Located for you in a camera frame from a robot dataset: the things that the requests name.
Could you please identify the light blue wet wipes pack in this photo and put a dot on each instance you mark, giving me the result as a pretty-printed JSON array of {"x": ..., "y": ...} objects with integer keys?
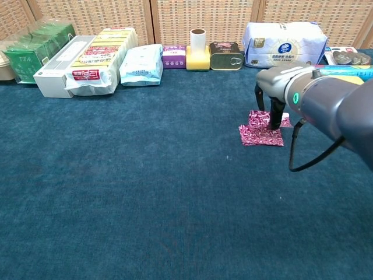
[{"x": 141, "y": 65}]

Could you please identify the teal carpet table cover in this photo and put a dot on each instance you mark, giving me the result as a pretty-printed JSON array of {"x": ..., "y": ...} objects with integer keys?
[{"x": 131, "y": 189}]

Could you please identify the white lavender tissue pack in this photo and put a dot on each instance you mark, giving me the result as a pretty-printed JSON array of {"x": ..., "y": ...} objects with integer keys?
[{"x": 285, "y": 46}]

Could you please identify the black gold luncheon meat can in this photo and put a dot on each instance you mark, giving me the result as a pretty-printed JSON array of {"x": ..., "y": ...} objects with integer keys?
[{"x": 224, "y": 59}]

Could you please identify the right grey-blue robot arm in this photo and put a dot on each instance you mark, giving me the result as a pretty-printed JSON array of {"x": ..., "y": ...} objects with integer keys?
[{"x": 335, "y": 111}]

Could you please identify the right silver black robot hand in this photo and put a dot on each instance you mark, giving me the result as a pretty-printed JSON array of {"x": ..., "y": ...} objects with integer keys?
[{"x": 277, "y": 81}]

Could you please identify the clear box green tea bags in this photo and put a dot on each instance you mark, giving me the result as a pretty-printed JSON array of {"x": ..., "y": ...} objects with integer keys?
[{"x": 23, "y": 64}]

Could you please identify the long white cardboard box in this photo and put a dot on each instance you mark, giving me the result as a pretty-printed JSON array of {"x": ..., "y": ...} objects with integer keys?
[{"x": 52, "y": 78}]

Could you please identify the small purple box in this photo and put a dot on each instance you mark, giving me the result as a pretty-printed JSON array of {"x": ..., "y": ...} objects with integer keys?
[{"x": 174, "y": 59}]

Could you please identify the woven bamboo folding screen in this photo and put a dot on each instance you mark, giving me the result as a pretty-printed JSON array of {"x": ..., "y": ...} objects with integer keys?
[{"x": 204, "y": 20}]

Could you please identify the beige lidded lunch box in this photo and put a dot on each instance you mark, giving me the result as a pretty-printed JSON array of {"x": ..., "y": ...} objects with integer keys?
[{"x": 6, "y": 68}]

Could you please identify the yellow sponge block holder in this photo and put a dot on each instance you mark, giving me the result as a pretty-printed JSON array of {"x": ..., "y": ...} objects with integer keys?
[{"x": 198, "y": 62}]

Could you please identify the pink patterned cloth square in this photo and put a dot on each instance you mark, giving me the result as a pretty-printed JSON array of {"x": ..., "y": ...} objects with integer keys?
[{"x": 259, "y": 137}]

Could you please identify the blue cling film roll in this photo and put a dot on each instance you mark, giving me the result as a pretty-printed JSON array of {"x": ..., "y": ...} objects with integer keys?
[{"x": 349, "y": 71}]

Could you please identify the white roll cardboard core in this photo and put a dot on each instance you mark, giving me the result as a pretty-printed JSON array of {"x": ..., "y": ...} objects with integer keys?
[{"x": 198, "y": 42}]

